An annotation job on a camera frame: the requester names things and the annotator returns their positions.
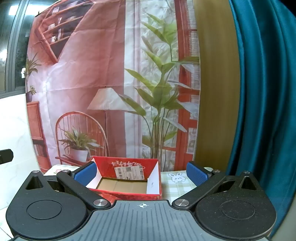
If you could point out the grey window frame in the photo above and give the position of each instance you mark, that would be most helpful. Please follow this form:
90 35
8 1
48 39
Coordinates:
12 46

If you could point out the printed room scene backdrop cloth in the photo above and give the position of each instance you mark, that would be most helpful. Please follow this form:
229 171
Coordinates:
92 69

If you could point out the white marble panel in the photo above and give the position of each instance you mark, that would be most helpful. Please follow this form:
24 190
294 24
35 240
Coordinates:
13 127

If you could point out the teal curtain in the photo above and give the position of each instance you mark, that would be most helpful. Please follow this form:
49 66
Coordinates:
266 92

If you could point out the checked bunny print tablecloth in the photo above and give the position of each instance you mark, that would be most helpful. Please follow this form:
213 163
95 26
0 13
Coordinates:
175 188

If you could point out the red cardboard box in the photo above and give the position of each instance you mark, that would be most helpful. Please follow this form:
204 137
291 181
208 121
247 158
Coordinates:
104 164

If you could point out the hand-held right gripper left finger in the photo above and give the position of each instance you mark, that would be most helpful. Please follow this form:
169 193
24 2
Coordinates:
86 174

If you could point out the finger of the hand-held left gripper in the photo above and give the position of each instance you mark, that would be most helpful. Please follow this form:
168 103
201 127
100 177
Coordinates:
5 157

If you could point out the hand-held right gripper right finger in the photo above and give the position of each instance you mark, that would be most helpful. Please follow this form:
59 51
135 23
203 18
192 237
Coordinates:
196 174

